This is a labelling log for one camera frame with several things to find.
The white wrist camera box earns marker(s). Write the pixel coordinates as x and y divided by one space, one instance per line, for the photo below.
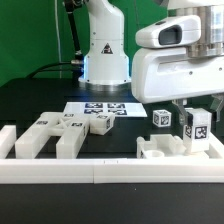
170 32

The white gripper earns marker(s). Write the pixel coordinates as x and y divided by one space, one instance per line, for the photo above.
168 74

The white marker sheet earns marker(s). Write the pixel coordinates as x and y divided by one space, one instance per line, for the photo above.
122 109

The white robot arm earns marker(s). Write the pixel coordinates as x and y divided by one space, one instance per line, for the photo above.
106 66

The white chair back frame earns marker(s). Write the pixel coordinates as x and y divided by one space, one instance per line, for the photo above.
71 129

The black camera stand pole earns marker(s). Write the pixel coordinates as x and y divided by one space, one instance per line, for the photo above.
70 7

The white chair seat plate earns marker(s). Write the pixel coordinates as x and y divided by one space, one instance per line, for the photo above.
164 146

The white U-shaped fence frame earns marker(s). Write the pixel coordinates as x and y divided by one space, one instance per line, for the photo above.
45 171

